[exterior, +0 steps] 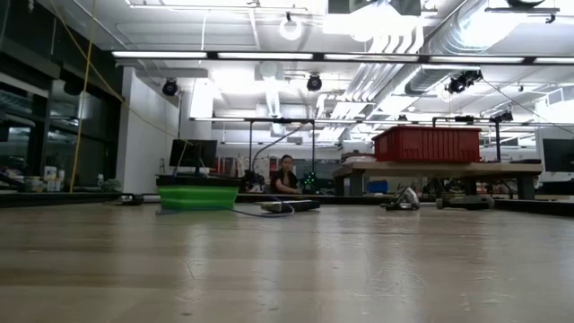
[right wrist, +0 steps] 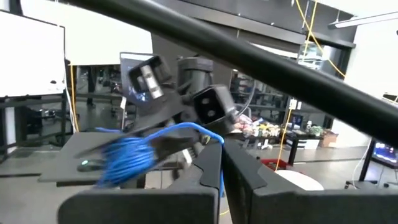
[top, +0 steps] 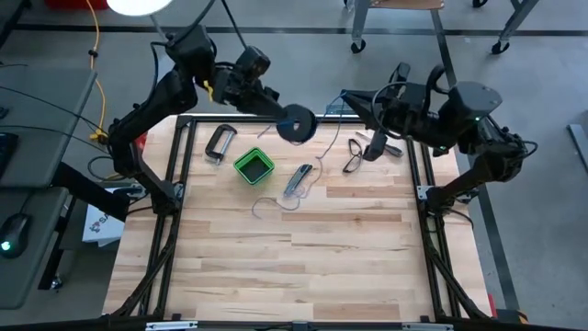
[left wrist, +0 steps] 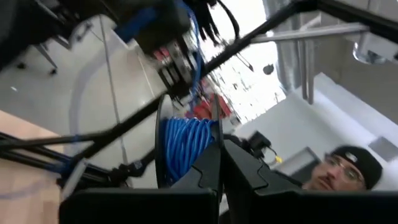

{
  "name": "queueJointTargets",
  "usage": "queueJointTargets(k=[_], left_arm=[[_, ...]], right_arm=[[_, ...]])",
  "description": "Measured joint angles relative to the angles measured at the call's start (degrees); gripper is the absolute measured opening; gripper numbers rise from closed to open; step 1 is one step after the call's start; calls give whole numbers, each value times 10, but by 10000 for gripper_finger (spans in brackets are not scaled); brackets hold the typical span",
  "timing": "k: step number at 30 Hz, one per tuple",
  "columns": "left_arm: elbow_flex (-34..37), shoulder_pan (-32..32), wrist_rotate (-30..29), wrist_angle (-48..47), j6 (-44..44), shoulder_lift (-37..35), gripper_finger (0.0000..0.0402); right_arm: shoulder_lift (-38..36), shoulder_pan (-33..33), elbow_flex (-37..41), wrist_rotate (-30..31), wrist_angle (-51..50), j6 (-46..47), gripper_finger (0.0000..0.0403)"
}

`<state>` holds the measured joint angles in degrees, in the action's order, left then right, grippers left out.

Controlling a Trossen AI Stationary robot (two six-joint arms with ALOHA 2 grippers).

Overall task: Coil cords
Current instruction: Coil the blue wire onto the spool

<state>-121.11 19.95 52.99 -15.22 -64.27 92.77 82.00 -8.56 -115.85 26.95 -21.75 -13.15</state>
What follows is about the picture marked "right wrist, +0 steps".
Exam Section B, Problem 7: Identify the lit blue monitor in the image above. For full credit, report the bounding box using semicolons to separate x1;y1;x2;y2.
371;141;398;169

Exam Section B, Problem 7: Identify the whiteboard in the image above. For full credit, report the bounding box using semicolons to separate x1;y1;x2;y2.
0;10;67;98

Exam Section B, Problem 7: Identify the table with small items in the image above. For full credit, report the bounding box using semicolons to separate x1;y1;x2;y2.
231;114;318;166

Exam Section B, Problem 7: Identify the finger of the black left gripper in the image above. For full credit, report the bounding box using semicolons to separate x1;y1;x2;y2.
74;123;200;156
152;132;203;161

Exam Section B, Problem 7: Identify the small red bin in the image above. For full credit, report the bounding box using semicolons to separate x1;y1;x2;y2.
260;158;289;172

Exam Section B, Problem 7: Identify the black monitor stand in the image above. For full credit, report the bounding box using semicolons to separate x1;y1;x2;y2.
344;136;379;190

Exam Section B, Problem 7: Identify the yellow hanging cable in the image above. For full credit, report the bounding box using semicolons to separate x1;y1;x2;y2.
294;0;346;78
68;63;80;133
275;0;318;172

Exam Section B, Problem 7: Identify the black computer mouse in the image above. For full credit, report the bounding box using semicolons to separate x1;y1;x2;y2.
76;159;106;173

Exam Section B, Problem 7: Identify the blue network cable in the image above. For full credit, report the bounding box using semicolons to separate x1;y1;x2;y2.
95;121;225;198

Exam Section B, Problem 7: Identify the black rig frame bar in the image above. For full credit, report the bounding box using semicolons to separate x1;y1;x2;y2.
62;0;398;149

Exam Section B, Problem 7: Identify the black side table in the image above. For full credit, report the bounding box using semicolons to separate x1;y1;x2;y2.
37;131;187;188

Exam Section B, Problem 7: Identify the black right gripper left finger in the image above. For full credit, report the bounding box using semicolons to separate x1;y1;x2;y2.
57;142;223;224

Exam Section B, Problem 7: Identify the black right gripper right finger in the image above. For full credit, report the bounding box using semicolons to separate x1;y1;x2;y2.
223;139;398;224

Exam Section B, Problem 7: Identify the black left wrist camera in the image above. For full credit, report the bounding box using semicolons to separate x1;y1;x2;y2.
192;85;238;135

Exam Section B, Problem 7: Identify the cardboard box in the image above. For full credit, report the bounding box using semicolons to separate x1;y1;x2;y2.
317;132;340;149

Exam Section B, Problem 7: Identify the white round stool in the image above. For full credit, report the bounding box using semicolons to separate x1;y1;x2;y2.
275;169;325;192

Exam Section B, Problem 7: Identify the white tube ceiling light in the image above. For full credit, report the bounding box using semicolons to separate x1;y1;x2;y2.
328;11;398;30

